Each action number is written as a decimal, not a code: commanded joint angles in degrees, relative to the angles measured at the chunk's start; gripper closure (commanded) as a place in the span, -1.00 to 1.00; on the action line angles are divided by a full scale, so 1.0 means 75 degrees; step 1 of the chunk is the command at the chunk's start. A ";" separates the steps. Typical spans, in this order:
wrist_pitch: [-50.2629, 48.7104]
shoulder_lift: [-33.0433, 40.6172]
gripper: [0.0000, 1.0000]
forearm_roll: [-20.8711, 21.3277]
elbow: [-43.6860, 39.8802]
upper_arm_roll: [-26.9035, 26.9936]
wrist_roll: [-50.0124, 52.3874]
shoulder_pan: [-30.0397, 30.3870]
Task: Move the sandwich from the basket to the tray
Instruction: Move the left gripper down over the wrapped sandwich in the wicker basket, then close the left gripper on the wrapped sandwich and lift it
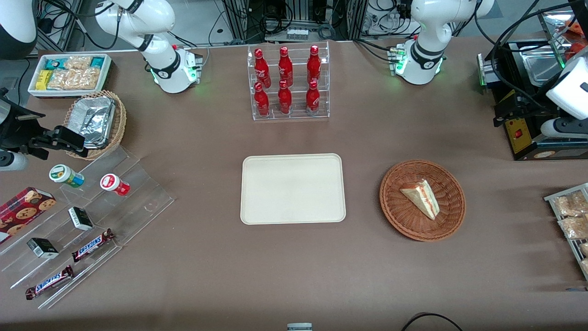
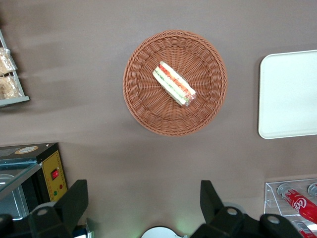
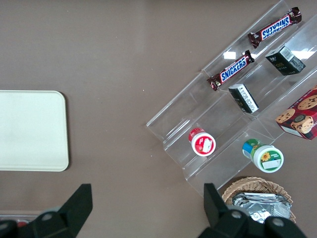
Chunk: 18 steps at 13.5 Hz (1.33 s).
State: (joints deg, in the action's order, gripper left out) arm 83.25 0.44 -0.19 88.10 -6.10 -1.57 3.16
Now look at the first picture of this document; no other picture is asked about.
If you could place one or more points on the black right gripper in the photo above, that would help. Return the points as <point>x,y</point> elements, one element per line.
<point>17,130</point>

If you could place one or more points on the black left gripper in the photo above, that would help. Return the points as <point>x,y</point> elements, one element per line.
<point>524,103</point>

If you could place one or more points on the triangular sandwich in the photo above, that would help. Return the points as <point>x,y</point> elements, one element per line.
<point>422,197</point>

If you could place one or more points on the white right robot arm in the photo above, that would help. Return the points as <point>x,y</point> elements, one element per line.
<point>161,59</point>

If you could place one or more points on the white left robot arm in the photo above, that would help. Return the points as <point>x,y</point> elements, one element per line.
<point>422,46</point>

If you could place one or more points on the small tan wicker basket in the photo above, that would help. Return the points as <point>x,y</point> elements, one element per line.
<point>120,124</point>

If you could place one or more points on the large brown wicker basket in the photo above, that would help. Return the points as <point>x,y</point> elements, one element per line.
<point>404,216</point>

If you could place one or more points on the beige plastic tray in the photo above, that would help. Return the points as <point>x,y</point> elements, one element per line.
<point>292,189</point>

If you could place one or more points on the green lid cup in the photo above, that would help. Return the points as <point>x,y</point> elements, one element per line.
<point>64,174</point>

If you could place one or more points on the black food warmer machine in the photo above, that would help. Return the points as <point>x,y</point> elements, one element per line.
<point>523,138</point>

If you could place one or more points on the silver foil container stack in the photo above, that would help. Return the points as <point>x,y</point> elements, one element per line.
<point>94,120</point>

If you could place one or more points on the steel warmer pan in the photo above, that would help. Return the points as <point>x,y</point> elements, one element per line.
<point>542,66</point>

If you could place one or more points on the yellow snack pack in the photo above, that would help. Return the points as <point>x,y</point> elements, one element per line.
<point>43,80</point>

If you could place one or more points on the red lid cup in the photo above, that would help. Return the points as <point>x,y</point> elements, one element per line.
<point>112,184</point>

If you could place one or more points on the clear rice cracker bag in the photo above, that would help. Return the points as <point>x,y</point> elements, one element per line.
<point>76,79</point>

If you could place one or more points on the red plaid cookie box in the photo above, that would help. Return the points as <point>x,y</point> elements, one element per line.
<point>23,212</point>

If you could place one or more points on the small black box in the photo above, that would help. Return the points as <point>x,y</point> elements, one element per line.
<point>81,219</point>
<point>42,248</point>

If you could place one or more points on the teal snack pack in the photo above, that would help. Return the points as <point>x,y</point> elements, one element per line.
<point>55,63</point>

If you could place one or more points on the white plastic snack bin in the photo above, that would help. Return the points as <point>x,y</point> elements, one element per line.
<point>103,76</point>

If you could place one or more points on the clear acrylic stepped display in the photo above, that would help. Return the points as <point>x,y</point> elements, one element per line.
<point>142,193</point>

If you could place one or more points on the Snickers chocolate bar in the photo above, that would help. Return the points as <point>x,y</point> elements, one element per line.
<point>92,246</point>
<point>49,282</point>

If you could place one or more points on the clear bagged pastry pack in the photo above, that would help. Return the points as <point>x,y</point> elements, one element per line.
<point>569,204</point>
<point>574,227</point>

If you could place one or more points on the red cola bottle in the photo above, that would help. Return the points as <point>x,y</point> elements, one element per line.
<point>285,99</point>
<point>261,101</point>
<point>261,66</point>
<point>313,99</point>
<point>313,64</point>
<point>285,66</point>

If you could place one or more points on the clear acrylic bottle rack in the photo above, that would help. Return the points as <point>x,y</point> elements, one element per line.
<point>296,115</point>

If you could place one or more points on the white power strip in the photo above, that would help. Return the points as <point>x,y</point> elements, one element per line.
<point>297,34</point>

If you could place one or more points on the small grey device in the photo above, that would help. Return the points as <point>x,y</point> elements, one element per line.
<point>299,327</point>

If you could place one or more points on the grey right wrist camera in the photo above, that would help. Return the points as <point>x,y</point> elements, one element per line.
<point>13,161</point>

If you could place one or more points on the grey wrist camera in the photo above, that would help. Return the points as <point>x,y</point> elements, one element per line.
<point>562,128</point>
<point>13,161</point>

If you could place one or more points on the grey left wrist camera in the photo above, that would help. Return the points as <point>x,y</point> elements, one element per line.
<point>562,128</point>

